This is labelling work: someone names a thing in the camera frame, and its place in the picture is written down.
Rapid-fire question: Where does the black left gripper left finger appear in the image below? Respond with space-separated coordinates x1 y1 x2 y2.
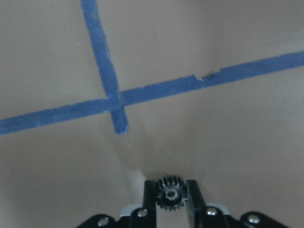
80 180 157 228

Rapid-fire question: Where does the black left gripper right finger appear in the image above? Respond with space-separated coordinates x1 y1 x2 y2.
186 180 285 228

